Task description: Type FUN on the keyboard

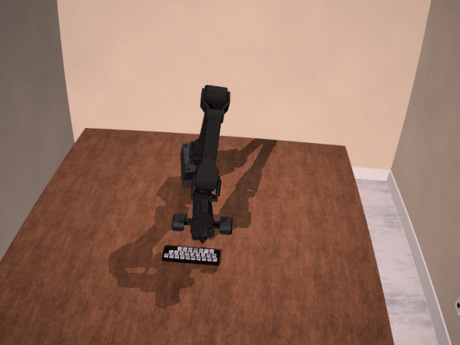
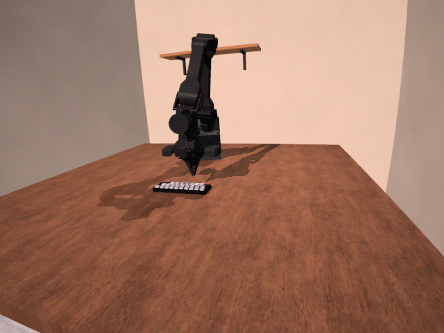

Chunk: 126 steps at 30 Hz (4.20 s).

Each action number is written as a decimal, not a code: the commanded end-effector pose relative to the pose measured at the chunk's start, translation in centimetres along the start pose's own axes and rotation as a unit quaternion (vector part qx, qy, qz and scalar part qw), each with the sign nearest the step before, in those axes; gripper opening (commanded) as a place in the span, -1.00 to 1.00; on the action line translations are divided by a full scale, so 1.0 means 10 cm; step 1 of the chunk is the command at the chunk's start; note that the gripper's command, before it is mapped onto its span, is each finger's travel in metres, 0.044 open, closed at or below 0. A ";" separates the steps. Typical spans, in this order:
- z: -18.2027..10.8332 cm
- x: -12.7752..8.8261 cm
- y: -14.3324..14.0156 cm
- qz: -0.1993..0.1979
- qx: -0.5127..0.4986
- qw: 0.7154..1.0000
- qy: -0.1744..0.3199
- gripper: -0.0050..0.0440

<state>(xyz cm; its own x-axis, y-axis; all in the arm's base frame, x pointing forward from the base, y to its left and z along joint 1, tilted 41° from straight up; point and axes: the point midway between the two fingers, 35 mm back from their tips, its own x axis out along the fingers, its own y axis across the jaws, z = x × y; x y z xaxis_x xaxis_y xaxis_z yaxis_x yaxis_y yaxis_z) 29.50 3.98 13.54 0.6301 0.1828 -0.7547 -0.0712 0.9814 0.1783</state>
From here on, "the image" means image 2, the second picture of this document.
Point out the black keyboard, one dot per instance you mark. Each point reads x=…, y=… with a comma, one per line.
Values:
x=182, y=188

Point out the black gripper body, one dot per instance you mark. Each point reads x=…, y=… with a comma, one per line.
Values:
x=210, y=150

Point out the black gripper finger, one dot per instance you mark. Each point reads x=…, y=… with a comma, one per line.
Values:
x=188, y=162
x=194, y=164

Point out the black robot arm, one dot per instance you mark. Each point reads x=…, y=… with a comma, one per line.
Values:
x=191, y=92

